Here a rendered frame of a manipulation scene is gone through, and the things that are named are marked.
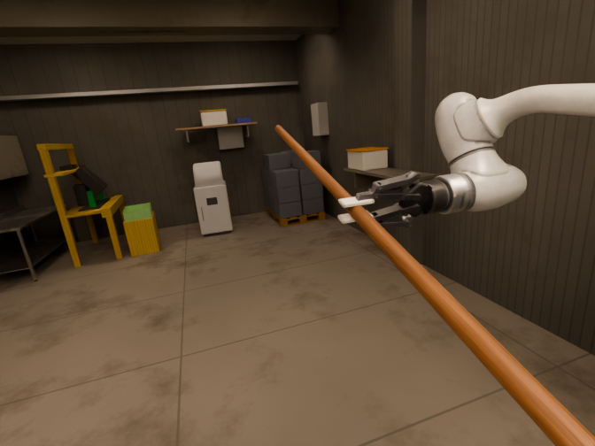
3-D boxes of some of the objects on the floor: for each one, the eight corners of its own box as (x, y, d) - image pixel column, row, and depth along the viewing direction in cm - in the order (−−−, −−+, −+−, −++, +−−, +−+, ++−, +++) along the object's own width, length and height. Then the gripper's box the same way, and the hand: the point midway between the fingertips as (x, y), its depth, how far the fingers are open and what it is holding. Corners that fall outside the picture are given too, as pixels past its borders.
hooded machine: (233, 233, 569) (222, 162, 534) (202, 238, 558) (188, 165, 524) (232, 224, 630) (221, 159, 596) (204, 228, 620) (191, 162, 585)
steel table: (78, 244, 593) (65, 199, 570) (38, 281, 437) (17, 221, 413) (38, 250, 576) (23, 204, 552) (-19, 292, 420) (-43, 229, 396)
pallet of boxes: (325, 219, 602) (320, 150, 567) (281, 227, 578) (273, 156, 543) (303, 206, 720) (298, 149, 685) (266, 212, 696) (258, 153, 661)
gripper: (457, 166, 65) (349, 182, 60) (443, 234, 73) (345, 252, 68) (434, 156, 72) (334, 169, 67) (423, 219, 79) (333, 234, 75)
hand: (355, 209), depth 68 cm, fingers closed on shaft, 3 cm apart
